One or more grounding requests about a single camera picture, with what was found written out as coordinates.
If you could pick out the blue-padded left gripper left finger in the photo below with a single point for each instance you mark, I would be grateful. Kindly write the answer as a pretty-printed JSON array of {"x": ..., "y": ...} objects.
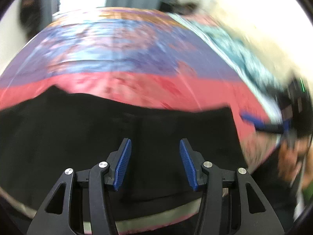
[{"x": 61, "y": 212}]

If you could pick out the folded grey blanket stack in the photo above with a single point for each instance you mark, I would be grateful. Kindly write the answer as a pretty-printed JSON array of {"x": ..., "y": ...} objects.
[{"x": 181, "y": 7}]

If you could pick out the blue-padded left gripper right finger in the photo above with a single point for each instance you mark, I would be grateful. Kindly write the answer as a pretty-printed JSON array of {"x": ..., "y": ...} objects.
[{"x": 249, "y": 210}]

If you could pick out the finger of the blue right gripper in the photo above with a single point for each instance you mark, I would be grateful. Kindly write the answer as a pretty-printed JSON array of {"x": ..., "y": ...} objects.
[{"x": 265, "y": 127}]

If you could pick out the black pants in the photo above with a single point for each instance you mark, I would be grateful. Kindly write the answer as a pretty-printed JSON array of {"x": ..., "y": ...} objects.
[{"x": 148, "y": 151}]

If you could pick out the cream headboard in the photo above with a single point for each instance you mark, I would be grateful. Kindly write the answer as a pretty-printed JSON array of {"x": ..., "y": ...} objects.
[{"x": 266, "y": 50}]

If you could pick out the operator right hand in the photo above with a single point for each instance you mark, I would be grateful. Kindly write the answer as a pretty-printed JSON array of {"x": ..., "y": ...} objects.
[{"x": 288, "y": 164}]

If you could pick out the colourful satin bedspread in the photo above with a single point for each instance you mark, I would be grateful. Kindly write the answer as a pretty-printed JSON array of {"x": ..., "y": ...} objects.
[{"x": 90, "y": 79}]

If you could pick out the teal floral blanket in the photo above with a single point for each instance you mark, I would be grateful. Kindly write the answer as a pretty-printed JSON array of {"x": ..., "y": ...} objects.
[{"x": 235, "y": 53}]

